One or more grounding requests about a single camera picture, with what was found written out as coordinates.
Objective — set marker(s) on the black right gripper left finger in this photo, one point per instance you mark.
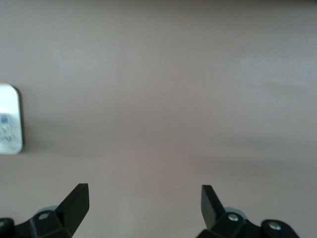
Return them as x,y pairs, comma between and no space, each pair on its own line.
71,210

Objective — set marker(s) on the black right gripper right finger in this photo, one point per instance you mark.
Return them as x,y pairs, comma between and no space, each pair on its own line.
213,210

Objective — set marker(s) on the beige rabbit print tray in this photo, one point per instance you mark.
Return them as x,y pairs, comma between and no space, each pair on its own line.
15,104

